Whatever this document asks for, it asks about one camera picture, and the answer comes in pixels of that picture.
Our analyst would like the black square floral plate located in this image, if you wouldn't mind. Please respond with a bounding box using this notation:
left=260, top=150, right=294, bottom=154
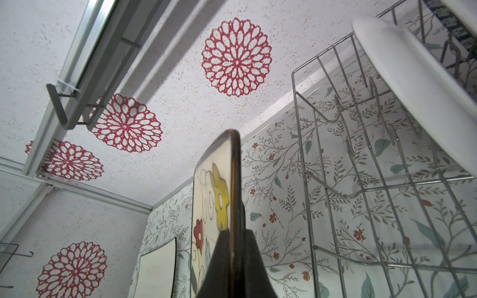
left=190, top=129, right=245, bottom=298

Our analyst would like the white square plate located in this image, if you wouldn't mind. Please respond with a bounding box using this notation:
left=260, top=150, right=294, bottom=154
left=134, top=238, right=176, bottom=298

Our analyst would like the wire dish rack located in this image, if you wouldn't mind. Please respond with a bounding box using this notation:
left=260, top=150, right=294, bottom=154
left=294, top=33, right=477, bottom=298

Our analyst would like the white round plate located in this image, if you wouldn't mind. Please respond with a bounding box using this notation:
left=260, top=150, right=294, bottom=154
left=352, top=17, right=477, bottom=176

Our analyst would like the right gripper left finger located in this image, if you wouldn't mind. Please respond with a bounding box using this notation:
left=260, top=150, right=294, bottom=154
left=196, top=230, right=230, bottom=298

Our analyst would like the round plate red rim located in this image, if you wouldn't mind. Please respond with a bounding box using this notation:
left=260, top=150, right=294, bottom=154
left=424, top=1, right=477, bottom=58

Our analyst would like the black wire wall basket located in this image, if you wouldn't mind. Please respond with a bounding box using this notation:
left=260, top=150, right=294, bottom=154
left=1, top=242, right=34, bottom=274

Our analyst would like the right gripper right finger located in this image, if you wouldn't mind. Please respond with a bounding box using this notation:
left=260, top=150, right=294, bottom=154
left=244, top=230, right=277, bottom=298

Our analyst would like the grey wall shelf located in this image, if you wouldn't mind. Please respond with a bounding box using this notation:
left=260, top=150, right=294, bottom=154
left=45, top=37, right=142, bottom=131

